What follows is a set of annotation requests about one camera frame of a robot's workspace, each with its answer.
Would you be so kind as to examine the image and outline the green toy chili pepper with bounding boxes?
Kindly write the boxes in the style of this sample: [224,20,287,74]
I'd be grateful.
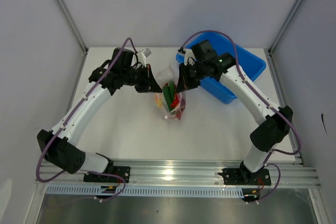
[168,81,175,100]

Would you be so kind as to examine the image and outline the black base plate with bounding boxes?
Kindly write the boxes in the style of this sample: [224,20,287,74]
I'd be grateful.
[217,168,271,186]
[83,166,131,184]

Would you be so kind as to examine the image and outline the red toy lobster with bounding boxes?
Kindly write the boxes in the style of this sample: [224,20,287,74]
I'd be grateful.
[168,95,186,120]

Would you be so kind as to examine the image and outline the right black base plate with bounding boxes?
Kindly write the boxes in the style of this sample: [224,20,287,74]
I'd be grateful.
[217,168,271,186]

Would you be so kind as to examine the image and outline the yellow orange toy fruit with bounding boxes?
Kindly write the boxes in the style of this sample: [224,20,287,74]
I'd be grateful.
[155,93,163,108]

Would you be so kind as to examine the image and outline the slotted cable duct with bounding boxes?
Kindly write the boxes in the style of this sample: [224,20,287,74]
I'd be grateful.
[46,185,244,198]

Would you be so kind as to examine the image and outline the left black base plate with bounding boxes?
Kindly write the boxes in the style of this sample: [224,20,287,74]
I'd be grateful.
[83,166,131,184]

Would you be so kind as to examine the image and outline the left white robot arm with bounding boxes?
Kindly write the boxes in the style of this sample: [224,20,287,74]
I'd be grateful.
[37,48,162,182]

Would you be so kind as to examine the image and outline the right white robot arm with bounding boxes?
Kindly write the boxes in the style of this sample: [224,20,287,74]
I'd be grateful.
[176,49,293,184]

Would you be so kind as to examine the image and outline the aluminium rail frame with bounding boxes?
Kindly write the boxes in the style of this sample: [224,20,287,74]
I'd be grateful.
[35,159,321,188]

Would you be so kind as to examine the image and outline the red toy chili pepper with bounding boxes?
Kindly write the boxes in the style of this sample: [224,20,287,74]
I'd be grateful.
[170,94,179,109]

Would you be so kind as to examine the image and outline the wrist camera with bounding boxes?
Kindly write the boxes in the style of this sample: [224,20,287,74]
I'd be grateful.
[178,39,218,65]
[137,48,152,66]

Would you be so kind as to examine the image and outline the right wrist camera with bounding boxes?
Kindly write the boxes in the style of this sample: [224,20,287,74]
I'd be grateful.
[178,39,218,65]

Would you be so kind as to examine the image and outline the blue plastic bin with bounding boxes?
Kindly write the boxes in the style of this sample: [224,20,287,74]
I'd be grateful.
[175,31,267,105]

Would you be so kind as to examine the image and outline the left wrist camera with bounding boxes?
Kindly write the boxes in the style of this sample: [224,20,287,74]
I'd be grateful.
[137,48,152,66]

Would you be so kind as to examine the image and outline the clear zip top bag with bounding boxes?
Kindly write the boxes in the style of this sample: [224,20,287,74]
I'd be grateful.
[155,61,186,120]

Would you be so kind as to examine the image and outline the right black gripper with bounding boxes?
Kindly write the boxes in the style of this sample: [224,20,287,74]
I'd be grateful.
[175,62,206,94]

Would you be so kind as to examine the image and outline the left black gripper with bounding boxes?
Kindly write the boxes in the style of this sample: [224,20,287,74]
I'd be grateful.
[122,64,162,93]

